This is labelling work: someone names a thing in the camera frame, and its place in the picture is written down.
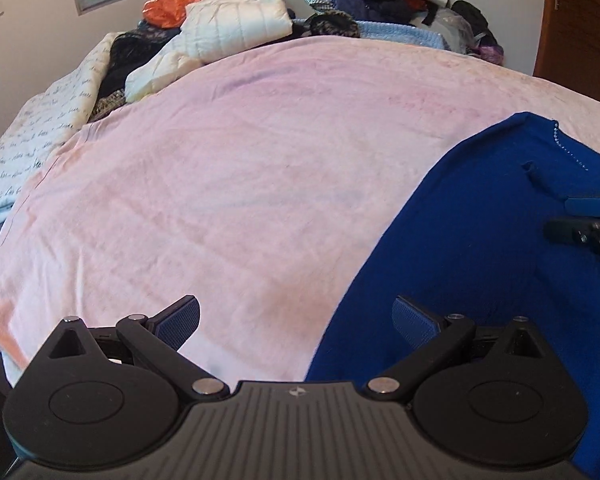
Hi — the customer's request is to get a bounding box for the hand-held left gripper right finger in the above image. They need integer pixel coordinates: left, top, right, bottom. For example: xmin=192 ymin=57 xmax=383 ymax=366
xmin=367 ymin=295 xmax=564 ymax=402

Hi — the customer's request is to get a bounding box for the blue sweater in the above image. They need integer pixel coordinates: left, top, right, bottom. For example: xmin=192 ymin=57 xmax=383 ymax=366
xmin=305 ymin=111 xmax=600 ymax=480

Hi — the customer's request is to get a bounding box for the dark patterned garment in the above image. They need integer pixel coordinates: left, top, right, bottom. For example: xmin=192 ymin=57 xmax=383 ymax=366
xmin=87 ymin=20 xmax=193 ymax=123

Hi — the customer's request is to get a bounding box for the light blue knit blanket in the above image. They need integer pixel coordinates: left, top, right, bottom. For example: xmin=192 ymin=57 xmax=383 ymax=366
xmin=290 ymin=19 xmax=447 ymax=52

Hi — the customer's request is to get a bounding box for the clear plastic bag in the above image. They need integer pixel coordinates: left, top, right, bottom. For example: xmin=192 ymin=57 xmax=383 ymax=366
xmin=427 ymin=7 xmax=476 ymax=55

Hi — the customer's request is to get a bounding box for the brown wooden door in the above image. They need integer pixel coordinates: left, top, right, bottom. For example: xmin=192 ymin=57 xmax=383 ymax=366
xmin=532 ymin=0 xmax=600 ymax=111

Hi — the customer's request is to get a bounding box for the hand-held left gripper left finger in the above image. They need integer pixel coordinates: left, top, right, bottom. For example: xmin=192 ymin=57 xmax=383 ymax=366
xmin=29 ymin=294 xmax=231 ymax=402

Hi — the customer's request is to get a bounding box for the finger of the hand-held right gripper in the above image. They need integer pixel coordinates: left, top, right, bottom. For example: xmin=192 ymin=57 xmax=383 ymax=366
xmin=544 ymin=217 xmax=600 ymax=272
xmin=564 ymin=192 xmax=600 ymax=217

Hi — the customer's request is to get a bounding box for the white puffer jacket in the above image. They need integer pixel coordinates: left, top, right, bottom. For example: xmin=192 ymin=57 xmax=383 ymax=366
xmin=125 ymin=0 xmax=293 ymax=106

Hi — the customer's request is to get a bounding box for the pink blanket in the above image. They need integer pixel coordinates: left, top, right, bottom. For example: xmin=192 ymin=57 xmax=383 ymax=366
xmin=0 ymin=35 xmax=600 ymax=391

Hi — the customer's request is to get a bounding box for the white printed quilt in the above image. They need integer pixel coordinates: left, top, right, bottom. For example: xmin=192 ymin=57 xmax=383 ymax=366
xmin=0 ymin=32 xmax=126 ymax=231

